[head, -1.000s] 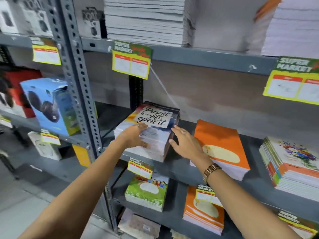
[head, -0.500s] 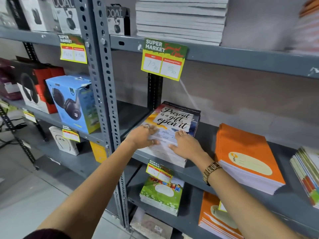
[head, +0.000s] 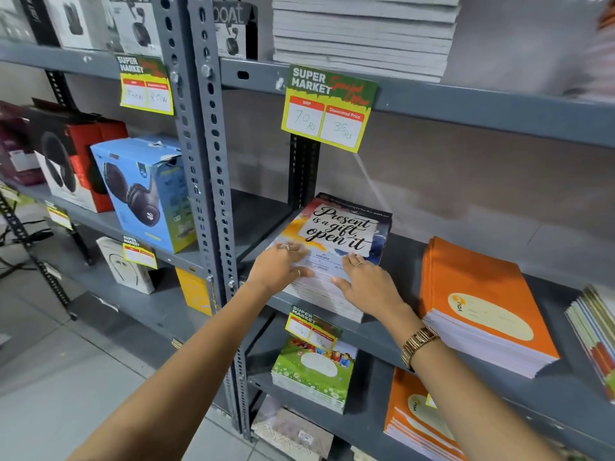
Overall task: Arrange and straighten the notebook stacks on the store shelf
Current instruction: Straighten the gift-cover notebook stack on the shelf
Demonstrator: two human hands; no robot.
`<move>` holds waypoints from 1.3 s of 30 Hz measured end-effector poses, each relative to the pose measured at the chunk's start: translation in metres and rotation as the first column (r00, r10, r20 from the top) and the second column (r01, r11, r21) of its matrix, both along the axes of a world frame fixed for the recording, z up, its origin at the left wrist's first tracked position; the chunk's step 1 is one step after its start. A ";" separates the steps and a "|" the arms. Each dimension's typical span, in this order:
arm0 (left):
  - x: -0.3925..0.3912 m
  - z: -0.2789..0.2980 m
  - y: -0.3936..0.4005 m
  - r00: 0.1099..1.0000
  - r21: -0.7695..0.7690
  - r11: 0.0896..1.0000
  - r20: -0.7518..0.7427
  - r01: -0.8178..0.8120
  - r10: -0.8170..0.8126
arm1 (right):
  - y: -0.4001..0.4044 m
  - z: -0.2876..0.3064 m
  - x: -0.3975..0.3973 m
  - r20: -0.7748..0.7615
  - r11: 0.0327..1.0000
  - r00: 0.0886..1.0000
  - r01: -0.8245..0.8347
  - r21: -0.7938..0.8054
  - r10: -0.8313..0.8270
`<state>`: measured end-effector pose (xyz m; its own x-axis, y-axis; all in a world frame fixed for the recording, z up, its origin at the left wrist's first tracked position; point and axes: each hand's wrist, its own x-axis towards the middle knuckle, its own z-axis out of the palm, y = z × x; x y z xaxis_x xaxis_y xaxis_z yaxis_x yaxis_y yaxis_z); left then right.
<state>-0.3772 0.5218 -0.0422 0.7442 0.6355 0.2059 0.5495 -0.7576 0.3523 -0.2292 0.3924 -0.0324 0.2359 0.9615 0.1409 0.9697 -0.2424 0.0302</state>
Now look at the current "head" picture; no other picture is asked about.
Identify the person's left hand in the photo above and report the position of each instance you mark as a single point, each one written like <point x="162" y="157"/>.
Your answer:
<point x="274" y="273"/>

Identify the person's right hand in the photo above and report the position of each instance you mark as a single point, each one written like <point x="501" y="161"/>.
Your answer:
<point x="372" y="292"/>

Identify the person's right thumb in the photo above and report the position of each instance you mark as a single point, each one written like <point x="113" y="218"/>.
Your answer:
<point x="340" y="286"/>

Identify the person's left thumb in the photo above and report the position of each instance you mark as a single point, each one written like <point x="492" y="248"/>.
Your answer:
<point x="303" y="273"/>

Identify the stack of script-print notebooks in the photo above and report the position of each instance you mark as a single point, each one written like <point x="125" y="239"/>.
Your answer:
<point x="336" y="225"/>

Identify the person's left forearm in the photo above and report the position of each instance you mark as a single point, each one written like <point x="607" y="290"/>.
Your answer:
<point x="182" y="369"/>

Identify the person's right forearm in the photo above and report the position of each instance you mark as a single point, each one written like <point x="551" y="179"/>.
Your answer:
<point x="461" y="408"/>

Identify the stack of green picture notebooks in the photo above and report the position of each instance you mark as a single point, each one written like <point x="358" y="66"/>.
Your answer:
<point x="312" y="374"/>

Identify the gold wristwatch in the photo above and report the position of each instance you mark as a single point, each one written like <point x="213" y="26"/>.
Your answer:
<point x="418" y="343"/>

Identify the stack of orange notebooks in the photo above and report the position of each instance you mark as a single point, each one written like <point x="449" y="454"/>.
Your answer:
<point x="408" y="422"/>
<point x="485" y="292"/>

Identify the beige patterned paper pack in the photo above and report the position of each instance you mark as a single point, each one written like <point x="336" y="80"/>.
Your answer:
<point x="293" y="429"/>

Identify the large green yellow price tag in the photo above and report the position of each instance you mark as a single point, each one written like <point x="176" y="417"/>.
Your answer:
<point x="331" y="110"/>

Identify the blue headphone box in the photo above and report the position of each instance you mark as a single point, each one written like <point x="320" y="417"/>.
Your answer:
<point x="144" y="191"/>

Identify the white neckband earphone box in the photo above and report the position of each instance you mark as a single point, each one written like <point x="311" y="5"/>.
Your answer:
<point x="122" y="266"/>

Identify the grey metal shelving rack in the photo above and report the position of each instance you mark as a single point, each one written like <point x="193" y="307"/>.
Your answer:
<point x="456" y="103"/>
<point x="53" y="57"/>

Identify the stack of grey-white notebooks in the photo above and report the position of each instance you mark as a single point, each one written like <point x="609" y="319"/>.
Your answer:
<point x="365" y="38"/>

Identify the red black headphone box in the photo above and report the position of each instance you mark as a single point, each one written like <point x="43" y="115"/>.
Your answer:
<point x="81" y="153"/>

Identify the black white earbuds box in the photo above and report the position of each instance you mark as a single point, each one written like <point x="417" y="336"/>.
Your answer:
<point x="69" y="19"/>
<point x="137" y="26"/>
<point x="14" y="16"/>
<point x="233" y="31"/>

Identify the black metal stand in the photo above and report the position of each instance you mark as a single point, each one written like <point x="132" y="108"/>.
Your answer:
<point x="45" y="271"/>

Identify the stack of striped colourful notebooks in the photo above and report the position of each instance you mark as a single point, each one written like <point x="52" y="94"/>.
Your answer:
<point x="596" y="336"/>

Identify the maroon box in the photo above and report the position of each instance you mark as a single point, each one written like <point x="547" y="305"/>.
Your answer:
<point x="17" y="148"/>

